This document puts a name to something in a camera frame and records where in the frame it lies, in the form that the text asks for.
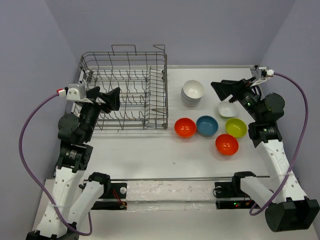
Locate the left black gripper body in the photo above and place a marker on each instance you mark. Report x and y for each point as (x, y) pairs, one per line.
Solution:
(90, 111)

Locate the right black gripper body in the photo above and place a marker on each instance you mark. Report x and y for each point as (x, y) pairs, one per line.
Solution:
(248, 97)

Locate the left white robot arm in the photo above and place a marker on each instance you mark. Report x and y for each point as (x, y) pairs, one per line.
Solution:
(70, 202)

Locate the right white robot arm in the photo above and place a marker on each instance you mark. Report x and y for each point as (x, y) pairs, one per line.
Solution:
(286, 207)

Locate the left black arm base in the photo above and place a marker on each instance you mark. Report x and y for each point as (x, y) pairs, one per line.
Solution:
(115, 199)

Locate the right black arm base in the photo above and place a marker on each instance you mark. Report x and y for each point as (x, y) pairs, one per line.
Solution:
(229, 196)

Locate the white square dish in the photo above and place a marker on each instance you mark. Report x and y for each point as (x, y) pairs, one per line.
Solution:
(227, 109)

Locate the lime green bowl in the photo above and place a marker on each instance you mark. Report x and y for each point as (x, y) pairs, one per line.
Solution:
(236, 127)

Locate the blue bowl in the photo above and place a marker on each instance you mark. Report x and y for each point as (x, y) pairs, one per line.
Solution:
(207, 126)

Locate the orange bowl right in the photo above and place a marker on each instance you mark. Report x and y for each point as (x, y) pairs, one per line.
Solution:
(226, 144)

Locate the orange bowl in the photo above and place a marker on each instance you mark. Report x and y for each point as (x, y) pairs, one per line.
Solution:
(185, 127)
(226, 144)

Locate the orange bowl left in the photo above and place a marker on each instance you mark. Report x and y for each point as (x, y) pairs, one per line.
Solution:
(185, 127)

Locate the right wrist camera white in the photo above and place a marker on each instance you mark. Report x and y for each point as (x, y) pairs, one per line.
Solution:
(263, 74)

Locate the grey wire dish rack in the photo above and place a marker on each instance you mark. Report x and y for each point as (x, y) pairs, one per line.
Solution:
(142, 78)

